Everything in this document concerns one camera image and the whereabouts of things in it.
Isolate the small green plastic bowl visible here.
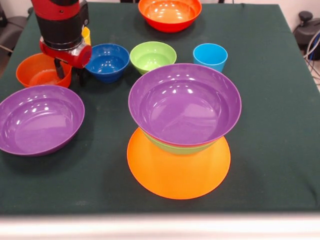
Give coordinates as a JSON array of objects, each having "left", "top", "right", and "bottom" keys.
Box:
[{"left": 129, "top": 41, "right": 178, "bottom": 75}]

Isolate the yellow plastic cup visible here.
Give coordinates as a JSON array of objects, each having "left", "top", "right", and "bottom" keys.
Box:
[{"left": 81, "top": 26, "right": 92, "bottom": 46}]

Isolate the purple plastic bowl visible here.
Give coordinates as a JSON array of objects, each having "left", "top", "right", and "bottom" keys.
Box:
[
  {"left": 0, "top": 84, "right": 86, "bottom": 157},
  {"left": 128, "top": 62, "right": 243, "bottom": 147}
]

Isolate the blue plastic bowl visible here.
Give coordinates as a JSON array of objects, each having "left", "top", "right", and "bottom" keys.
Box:
[{"left": 84, "top": 43, "right": 131, "bottom": 84}]

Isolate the large green plastic bowl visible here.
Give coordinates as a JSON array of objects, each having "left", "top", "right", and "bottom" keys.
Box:
[{"left": 141, "top": 129, "right": 221, "bottom": 156}]

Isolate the small red plastic bowl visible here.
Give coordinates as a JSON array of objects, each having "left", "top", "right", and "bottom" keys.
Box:
[{"left": 15, "top": 52, "right": 73, "bottom": 89}]

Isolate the dark grey stand base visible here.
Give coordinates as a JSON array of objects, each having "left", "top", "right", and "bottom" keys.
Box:
[
  {"left": 0, "top": 4, "right": 29, "bottom": 55},
  {"left": 292, "top": 11, "right": 320, "bottom": 48}
]

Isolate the large red plastic bowl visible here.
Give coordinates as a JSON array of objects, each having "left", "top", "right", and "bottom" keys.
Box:
[{"left": 138, "top": 0, "right": 203, "bottom": 33}]

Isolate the large orange plastic bowl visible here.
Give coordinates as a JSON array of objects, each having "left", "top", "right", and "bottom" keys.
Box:
[{"left": 126, "top": 127, "right": 231, "bottom": 200}]

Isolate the light blue plastic cup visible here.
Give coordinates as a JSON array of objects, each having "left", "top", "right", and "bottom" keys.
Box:
[{"left": 192, "top": 43, "right": 229, "bottom": 74}]

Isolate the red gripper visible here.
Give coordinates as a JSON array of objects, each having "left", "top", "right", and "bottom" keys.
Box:
[{"left": 39, "top": 36, "right": 93, "bottom": 87}]

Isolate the dark green tablecloth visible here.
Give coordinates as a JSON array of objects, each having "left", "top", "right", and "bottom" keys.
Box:
[{"left": 0, "top": 1, "right": 320, "bottom": 216}]

